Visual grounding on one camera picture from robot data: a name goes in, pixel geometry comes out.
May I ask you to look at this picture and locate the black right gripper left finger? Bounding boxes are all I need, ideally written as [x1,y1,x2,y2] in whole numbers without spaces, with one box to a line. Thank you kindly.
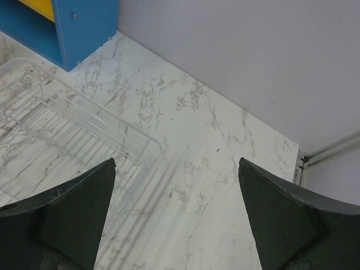
[1,158,116,269]

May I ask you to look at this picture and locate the white wire dish rack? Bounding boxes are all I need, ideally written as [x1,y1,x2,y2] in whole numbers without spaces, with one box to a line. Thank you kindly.
[1,58,162,242]

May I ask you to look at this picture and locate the aluminium frame post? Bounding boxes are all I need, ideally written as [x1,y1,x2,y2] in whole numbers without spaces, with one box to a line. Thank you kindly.
[292,131,359,187]

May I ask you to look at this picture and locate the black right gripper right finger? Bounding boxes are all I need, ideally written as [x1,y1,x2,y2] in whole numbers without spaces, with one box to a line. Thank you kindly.
[238,158,359,269]

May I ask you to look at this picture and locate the blue shelf unit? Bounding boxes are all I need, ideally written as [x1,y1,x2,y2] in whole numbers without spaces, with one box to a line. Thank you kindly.
[1,1,119,71]

